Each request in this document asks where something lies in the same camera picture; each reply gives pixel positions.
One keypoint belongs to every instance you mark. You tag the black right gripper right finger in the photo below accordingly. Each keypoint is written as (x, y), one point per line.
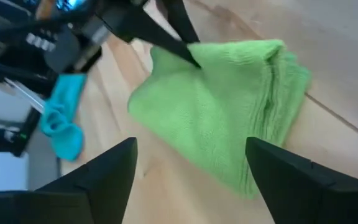
(291, 186)

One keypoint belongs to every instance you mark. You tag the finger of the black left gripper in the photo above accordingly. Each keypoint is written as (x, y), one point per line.
(141, 28)
(179, 21)

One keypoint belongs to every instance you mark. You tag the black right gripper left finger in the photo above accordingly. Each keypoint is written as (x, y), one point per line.
(110, 180)

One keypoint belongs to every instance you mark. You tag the teal microfiber towel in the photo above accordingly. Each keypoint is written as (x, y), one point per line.
(64, 124)

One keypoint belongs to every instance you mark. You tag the green microfiber towel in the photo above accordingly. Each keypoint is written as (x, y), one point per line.
(216, 109)

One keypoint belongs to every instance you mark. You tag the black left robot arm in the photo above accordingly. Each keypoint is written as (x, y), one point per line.
(11, 74)

